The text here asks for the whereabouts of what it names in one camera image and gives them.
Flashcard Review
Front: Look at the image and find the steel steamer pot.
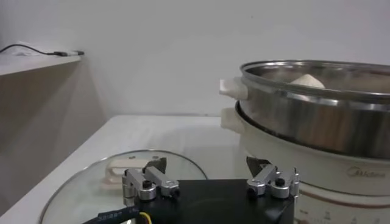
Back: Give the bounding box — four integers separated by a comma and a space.
219, 102, 390, 224

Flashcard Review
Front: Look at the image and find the glass lid with cream handle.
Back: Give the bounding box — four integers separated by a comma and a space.
38, 149, 208, 224

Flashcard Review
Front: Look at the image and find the stainless steel steamer basket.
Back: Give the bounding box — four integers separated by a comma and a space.
219, 60, 390, 159

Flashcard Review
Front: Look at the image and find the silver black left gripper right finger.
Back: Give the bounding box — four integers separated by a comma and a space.
246, 156, 301, 200

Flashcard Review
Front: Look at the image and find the black desk cable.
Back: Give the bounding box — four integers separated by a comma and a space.
0, 43, 67, 57

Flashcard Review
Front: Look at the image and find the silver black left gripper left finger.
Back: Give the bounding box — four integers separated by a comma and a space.
121, 157, 180, 208

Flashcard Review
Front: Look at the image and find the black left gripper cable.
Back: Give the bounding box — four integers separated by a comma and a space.
82, 206, 153, 224

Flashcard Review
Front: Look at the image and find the white side desk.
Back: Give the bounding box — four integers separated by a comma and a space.
0, 42, 83, 77

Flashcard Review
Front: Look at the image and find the white steamed baozi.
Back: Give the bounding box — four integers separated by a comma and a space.
289, 74, 326, 89

